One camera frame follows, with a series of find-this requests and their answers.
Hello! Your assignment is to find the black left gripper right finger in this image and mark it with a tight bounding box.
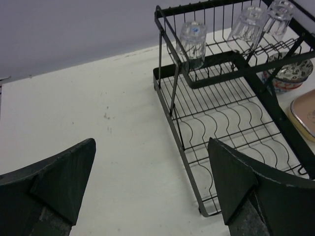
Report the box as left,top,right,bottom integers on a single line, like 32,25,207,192
207,138,315,236

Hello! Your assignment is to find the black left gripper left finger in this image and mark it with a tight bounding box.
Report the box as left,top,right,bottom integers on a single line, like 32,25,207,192
0,138,96,236

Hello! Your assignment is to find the brown square plate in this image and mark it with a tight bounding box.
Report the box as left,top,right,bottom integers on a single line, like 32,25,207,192
289,89,315,124

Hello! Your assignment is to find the blue patterned bowl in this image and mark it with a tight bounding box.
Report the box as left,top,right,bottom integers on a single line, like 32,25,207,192
262,71,303,93

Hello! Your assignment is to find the black white leaf bowl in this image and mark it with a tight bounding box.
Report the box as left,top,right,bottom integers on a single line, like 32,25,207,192
266,52,314,83

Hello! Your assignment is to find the clear drinking glass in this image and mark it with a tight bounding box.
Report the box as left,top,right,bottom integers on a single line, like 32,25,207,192
263,0,296,41
227,6,266,54
176,21,207,71

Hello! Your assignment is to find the yellow square panda plate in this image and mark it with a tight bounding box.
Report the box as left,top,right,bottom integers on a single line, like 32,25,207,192
289,113,315,143

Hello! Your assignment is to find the black wire dish rack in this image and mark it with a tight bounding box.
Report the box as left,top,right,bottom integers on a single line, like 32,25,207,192
153,0,315,217

